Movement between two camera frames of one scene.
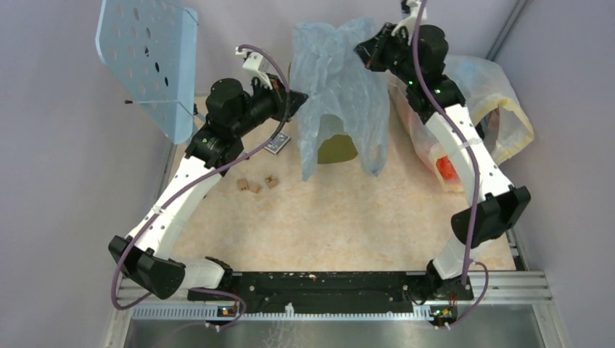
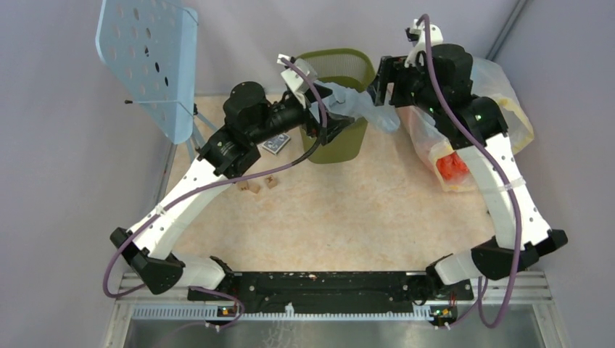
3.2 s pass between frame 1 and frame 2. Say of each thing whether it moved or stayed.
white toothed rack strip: stayed
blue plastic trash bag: moved
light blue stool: stayed
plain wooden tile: stayed
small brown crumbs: stayed
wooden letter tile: stayed
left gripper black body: moved
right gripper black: moved
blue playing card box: stayed
